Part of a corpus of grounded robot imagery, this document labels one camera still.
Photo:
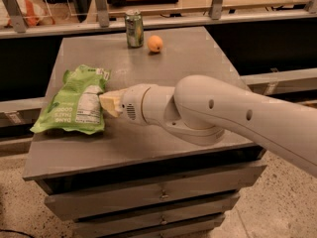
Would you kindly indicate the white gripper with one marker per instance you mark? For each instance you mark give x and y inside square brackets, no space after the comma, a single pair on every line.
[132,102]

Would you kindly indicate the green rice chip bag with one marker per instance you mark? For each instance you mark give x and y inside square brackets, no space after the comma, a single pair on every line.
[76,106]

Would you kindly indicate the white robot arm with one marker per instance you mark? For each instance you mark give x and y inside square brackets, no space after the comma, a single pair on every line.
[199,109]

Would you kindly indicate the orange white bag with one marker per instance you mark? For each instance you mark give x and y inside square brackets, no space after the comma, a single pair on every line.
[33,13]

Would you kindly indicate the orange fruit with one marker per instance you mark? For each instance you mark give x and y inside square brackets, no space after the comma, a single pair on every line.
[155,44]

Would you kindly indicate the green soda can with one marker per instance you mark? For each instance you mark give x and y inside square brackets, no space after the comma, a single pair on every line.
[134,28]

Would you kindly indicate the grey drawer cabinet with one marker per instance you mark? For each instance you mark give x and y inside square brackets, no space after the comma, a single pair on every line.
[61,162]

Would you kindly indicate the clear acrylic holder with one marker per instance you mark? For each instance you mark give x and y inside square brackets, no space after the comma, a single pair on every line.
[57,0]

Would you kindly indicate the middle grey drawer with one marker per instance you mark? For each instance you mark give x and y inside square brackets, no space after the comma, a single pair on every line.
[159,216]

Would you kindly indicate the grey drawer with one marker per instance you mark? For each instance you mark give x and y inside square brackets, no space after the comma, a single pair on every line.
[159,216]
[150,191]
[207,222]

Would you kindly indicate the top grey drawer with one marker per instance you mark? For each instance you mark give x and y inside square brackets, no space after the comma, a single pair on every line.
[150,191]

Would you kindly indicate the bottom grey drawer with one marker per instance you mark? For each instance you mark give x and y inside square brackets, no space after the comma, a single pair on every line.
[207,222]

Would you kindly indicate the middle metal bracket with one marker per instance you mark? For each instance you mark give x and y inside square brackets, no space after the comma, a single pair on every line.
[102,13]

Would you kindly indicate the metal bracket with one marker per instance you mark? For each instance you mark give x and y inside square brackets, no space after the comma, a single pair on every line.
[17,20]
[102,13]
[311,6]
[216,9]

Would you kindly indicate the left metal bracket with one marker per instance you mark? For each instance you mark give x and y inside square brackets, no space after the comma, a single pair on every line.
[17,20]

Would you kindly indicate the far right metal bracket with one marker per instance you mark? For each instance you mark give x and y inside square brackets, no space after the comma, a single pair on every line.
[311,6]

